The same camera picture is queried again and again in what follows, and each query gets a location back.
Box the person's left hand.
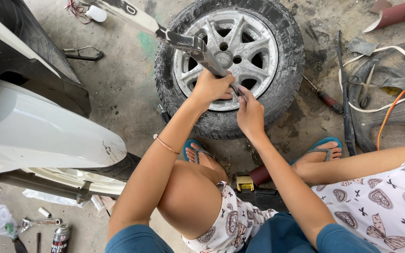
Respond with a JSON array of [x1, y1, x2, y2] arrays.
[[189, 69, 237, 110]]

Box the person's right hand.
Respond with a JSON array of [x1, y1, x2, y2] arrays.
[[236, 85, 266, 138]]

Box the grey metal wiper arm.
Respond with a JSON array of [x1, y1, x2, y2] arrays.
[[79, 0, 247, 102]]

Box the car wheel with alloy rim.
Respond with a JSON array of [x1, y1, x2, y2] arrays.
[[154, 0, 306, 141]]

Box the teal left flip flop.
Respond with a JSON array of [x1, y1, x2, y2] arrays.
[[183, 139, 214, 163]]

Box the teal flip flop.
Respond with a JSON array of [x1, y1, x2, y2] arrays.
[[183, 139, 214, 163], [289, 137, 343, 166]]

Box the small maroon sandpaper roll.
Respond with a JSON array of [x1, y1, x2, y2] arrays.
[[248, 164, 271, 186]]

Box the small yellow tool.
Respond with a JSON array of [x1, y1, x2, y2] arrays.
[[236, 175, 255, 192]]

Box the teal right flip flop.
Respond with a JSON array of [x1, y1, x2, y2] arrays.
[[289, 137, 343, 166]]

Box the person's left leg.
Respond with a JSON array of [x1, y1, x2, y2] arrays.
[[157, 142, 230, 240]]

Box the person's leg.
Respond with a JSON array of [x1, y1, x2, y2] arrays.
[[291, 141, 405, 186], [157, 142, 230, 240]]

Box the black wiper blade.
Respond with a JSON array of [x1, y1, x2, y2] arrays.
[[336, 30, 357, 157]]

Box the black low stool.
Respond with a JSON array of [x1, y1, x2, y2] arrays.
[[236, 188, 289, 213]]

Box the metal scissors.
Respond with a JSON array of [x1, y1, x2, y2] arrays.
[[347, 64, 377, 109]]

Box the black rubber inner tube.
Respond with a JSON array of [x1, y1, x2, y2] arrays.
[[347, 39, 405, 154]]

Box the person's right leg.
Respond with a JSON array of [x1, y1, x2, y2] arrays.
[[291, 141, 405, 186]]

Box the person's blue shirt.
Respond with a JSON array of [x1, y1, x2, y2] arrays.
[[105, 212, 382, 253]]

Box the large maroon sandpaper roll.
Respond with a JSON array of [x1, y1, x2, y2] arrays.
[[363, 0, 405, 33]]

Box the person's patterned white shorts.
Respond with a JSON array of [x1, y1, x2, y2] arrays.
[[181, 156, 405, 253]]

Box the white car body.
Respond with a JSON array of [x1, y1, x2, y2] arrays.
[[0, 0, 142, 205]]

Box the white plastic sheet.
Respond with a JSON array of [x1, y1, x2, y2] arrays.
[[22, 189, 90, 208]]

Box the black red spray can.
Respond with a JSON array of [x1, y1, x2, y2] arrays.
[[51, 224, 72, 253]]

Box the silver adjustable wrench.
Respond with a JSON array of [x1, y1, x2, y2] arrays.
[[16, 218, 62, 234]]

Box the copper bracelet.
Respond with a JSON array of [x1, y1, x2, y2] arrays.
[[153, 134, 180, 155]]

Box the red handled screwdriver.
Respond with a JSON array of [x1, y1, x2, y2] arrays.
[[303, 75, 344, 115]]

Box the white bulb with red wires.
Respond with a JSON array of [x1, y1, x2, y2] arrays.
[[64, 0, 108, 24]]

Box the white cord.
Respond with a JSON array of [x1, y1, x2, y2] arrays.
[[338, 46, 405, 113]]

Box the orange cable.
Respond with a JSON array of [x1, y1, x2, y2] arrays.
[[376, 76, 405, 151]]

